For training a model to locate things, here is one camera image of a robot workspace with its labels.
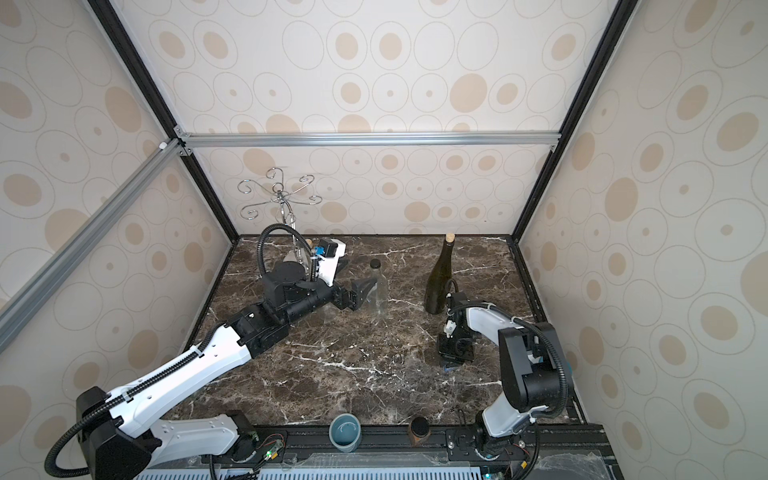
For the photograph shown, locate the tall clear corked bottle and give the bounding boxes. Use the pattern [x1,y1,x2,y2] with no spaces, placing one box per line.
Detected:
[301,240,313,259]

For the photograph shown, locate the blue grey ceramic cup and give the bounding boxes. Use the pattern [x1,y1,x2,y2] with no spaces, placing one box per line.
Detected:
[328,413,362,453]

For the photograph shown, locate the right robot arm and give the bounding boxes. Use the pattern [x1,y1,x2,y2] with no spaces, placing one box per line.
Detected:
[437,279,573,460]

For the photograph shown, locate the small brown black cup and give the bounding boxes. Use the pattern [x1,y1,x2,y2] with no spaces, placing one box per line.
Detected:
[407,416,431,447]

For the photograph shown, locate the chrome glass holder stand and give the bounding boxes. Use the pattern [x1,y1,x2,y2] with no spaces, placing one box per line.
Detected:
[237,167,315,281]

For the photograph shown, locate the left diagonal aluminium rail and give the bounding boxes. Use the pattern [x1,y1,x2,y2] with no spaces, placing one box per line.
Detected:
[1,138,181,350]

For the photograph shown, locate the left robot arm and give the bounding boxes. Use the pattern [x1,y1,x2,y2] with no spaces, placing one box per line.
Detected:
[44,223,377,479]

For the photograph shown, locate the dark green wine bottle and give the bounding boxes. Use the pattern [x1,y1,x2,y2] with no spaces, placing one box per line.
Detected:
[424,233,455,315]

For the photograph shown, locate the clear bottle black cap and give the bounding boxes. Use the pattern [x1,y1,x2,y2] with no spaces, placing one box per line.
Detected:
[367,259,389,320]

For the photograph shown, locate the horizontal aluminium rail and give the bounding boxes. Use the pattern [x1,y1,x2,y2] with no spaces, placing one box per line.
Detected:
[181,131,561,148]

